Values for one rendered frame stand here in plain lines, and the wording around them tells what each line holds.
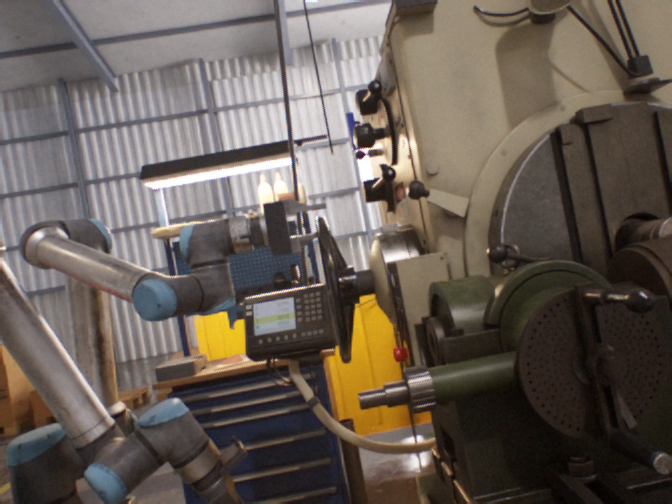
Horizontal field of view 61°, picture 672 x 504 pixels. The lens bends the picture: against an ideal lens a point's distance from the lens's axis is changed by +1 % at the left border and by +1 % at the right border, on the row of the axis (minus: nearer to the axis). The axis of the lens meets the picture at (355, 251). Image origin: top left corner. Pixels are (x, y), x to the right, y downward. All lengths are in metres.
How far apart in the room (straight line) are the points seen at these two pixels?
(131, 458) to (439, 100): 0.96
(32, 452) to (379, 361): 2.69
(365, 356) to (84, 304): 2.55
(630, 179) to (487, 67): 0.38
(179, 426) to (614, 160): 1.02
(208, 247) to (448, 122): 0.62
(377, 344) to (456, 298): 3.22
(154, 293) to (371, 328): 2.87
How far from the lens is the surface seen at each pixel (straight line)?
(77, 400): 1.36
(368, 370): 4.07
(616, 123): 1.28
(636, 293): 0.63
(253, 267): 3.36
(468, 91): 1.31
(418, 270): 1.12
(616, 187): 1.25
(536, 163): 1.20
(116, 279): 1.41
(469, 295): 0.85
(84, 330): 1.84
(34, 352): 1.34
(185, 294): 1.31
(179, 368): 2.99
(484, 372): 0.74
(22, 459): 1.82
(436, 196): 1.20
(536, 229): 1.19
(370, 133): 1.51
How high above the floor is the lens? 1.35
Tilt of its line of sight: 1 degrees up
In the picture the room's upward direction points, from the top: 11 degrees counter-clockwise
